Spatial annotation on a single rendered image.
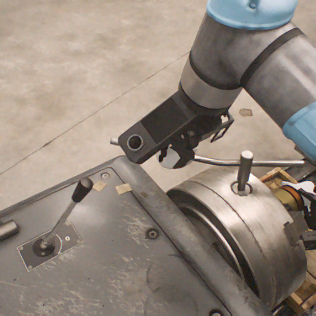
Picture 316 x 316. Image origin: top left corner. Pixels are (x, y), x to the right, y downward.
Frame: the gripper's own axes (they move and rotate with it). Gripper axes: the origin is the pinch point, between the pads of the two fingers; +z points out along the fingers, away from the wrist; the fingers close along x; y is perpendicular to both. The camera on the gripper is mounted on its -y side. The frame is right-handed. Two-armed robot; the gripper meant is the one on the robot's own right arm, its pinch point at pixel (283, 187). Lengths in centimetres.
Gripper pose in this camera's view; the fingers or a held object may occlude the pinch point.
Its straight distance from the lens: 93.3
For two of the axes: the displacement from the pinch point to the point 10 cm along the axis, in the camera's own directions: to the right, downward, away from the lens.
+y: 8.4, -3.9, 3.8
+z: -5.4, -6.1, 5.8
